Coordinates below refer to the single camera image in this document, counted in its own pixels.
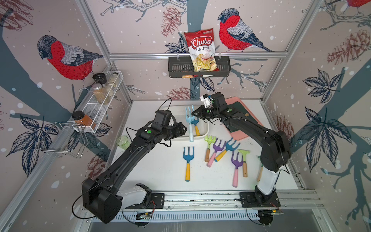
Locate white wire spice rack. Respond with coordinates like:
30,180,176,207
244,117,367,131
69,71,123,137

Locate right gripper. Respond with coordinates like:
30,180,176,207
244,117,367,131
190,105,219,120

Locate pink tray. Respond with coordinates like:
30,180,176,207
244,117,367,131
226,97,262,141

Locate orange spice jar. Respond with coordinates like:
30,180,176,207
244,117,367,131
72,110,93,126

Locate green rake wooden handle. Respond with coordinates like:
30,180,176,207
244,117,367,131
204,135,216,162

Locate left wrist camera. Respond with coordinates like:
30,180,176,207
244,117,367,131
154,110,172,126

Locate dark green cloth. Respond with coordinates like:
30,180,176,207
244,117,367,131
229,101,253,117

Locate purple rake pink handle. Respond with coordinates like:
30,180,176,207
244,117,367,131
231,151,243,188
207,139,226,168

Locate blue claw rake yellow handle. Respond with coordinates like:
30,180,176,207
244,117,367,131
192,118,201,136

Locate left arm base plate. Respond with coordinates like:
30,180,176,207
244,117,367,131
125,193,165,209

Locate black wall basket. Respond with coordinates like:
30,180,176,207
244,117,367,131
168,56,231,78

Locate teal rake yellow handle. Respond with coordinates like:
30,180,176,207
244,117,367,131
214,138,241,162

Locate green plastic cup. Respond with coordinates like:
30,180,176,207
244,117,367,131
116,135,131,150

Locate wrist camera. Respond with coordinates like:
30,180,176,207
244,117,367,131
200,92,227,108
154,110,172,126

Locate Chuba cassava chips bag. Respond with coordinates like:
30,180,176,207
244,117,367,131
185,29,218,72

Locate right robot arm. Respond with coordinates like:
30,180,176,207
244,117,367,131
192,105,291,202

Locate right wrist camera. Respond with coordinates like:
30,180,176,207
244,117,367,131
200,92,227,108

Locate purple rake pink handle lower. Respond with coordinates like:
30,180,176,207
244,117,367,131
231,151,243,188

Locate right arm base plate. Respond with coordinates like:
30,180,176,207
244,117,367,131
239,190,281,208

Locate clear spice jar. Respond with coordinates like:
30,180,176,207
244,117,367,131
108,72,120,88

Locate silver lid spice jar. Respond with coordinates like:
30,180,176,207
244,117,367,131
91,83,110,104

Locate wire cup holder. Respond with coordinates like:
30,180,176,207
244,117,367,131
34,121,89,159

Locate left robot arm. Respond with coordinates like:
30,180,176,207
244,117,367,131
82,121,187,224

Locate black lid spice jar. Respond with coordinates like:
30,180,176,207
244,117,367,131
92,72,107,87

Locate white storage box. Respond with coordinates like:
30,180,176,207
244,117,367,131
169,105,209,141

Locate light blue rake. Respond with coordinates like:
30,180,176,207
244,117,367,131
185,106,195,142

